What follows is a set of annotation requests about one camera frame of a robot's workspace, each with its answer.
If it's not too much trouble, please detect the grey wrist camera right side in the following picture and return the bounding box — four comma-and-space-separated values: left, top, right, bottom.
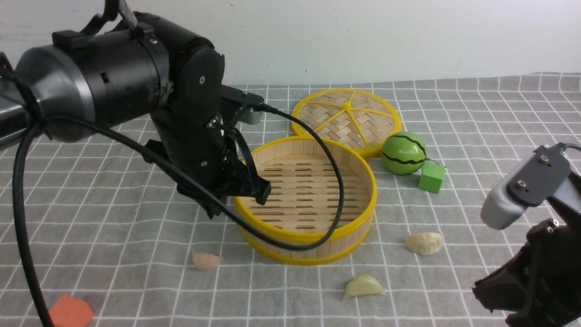
481, 144, 580, 230

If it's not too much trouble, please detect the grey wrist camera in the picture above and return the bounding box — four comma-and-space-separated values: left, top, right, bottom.
220, 85, 265, 127
481, 144, 580, 230

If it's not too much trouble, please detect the green wooden cube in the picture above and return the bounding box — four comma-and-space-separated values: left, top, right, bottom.
417, 162, 446, 194

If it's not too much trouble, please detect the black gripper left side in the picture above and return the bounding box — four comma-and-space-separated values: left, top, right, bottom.
151, 46, 271, 219

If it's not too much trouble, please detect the yellowish dumpling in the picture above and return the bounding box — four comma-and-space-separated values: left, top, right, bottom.
342, 274, 385, 301

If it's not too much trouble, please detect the woven bamboo steamer lid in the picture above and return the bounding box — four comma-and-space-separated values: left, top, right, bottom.
292, 88, 402, 159

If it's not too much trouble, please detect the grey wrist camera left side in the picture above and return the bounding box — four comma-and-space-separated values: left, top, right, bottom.
220, 85, 265, 127

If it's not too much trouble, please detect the white dumpling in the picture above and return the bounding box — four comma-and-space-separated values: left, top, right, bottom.
404, 232, 444, 256
192, 253, 222, 271

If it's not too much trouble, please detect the green striped toy watermelon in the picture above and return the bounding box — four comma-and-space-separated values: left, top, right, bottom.
381, 132, 427, 175

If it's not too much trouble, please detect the orange wooden block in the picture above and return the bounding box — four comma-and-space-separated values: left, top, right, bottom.
49, 295, 94, 327

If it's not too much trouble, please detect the bamboo steamer tray yellow rim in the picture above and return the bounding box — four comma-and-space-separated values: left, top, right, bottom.
234, 136, 378, 265

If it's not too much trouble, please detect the grey checked tablecloth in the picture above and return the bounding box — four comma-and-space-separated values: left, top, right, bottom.
25, 72, 581, 327

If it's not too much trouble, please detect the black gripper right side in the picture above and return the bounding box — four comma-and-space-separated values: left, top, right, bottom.
472, 173, 581, 327

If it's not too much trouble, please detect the black cable left side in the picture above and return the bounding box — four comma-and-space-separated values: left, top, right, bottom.
12, 104, 345, 327

